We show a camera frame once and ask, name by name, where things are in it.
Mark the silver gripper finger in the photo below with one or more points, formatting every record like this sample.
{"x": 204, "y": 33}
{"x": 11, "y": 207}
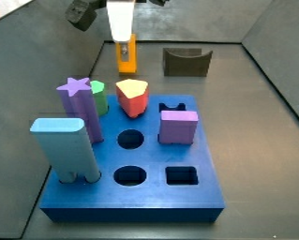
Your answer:
{"x": 119, "y": 10}

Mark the black curved stand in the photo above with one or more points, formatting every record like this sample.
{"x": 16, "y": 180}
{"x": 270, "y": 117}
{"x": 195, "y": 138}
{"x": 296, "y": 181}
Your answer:
{"x": 186, "y": 62}

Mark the blue shape sorter board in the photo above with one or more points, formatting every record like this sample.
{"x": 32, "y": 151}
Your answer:
{"x": 152, "y": 182}

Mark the purple star block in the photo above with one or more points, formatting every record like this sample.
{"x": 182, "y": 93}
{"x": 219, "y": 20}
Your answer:
{"x": 79, "y": 105}

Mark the purple square block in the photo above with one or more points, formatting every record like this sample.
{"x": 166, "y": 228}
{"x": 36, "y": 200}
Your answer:
{"x": 178, "y": 126}

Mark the green hexagon block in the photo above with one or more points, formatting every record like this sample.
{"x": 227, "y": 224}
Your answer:
{"x": 99, "y": 93}

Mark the yellow arch block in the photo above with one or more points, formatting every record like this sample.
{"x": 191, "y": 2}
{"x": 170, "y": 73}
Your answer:
{"x": 125, "y": 56}

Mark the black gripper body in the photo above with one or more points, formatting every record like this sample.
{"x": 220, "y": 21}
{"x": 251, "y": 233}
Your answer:
{"x": 80, "y": 12}

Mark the light blue tall block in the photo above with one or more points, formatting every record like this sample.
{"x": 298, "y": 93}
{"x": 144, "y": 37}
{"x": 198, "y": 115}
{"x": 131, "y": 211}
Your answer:
{"x": 64, "y": 141}

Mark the red pentagon block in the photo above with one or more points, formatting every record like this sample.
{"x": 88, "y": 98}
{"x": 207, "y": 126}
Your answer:
{"x": 132, "y": 94}

